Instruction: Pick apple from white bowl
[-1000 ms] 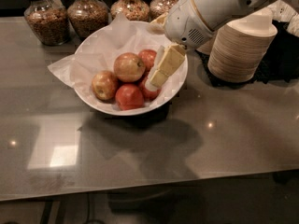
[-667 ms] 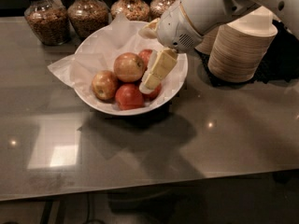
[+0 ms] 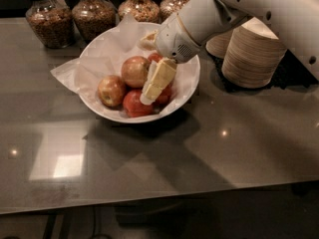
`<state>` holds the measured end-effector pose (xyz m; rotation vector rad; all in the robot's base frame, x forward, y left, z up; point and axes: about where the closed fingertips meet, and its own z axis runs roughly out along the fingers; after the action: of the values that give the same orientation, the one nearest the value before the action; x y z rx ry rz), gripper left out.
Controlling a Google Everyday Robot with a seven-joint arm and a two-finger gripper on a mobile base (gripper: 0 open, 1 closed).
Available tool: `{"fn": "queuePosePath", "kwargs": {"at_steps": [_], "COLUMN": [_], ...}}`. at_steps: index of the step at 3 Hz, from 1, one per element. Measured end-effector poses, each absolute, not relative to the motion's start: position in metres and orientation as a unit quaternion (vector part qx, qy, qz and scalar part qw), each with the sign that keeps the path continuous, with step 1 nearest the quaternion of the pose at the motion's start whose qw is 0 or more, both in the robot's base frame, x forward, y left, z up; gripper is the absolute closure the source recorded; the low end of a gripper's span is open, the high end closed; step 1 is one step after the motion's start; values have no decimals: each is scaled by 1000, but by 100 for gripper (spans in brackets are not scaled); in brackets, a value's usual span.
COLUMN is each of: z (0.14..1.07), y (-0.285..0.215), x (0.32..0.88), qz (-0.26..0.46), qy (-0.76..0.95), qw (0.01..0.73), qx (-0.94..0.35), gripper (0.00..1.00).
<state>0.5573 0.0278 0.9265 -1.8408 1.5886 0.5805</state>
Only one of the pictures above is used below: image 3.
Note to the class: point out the front red apple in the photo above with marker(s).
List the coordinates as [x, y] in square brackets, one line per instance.
[133, 107]

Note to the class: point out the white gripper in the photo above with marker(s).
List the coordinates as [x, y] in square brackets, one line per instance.
[171, 40]

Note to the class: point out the right red apple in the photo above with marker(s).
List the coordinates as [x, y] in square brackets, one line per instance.
[164, 97]

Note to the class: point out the white bowl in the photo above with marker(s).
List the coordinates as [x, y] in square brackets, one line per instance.
[189, 80]

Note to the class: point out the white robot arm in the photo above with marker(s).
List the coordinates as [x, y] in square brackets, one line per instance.
[294, 22]

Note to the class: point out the far left cereal jar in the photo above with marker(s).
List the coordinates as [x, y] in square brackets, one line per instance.
[52, 23]

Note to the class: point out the top yellow-red apple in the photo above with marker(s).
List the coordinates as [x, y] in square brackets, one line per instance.
[135, 71]

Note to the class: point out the white paper liner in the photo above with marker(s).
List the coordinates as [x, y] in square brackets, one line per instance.
[99, 60]

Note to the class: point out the front paper bowl stack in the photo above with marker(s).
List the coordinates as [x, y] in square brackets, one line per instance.
[253, 55]

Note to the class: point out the back paper bowl stack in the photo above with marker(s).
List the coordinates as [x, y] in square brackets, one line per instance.
[217, 46]

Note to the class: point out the back red apple with sticker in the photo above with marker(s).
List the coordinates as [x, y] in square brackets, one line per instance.
[155, 57]

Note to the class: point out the black tray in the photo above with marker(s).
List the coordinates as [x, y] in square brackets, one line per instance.
[289, 73]

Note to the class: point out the paper bowl stack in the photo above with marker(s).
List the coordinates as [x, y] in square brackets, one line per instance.
[253, 55]
[217, 46]

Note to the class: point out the yellow-red apple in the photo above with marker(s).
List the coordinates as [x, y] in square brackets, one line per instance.
[112, 90]
[135, 71]

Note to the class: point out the cereal jar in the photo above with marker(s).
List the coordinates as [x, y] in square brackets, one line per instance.
[167, 7]
[94, 17]
[141, 10]
[52, 23]

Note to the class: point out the left yellow-red apple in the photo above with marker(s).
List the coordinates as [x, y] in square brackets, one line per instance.
[112, 90]

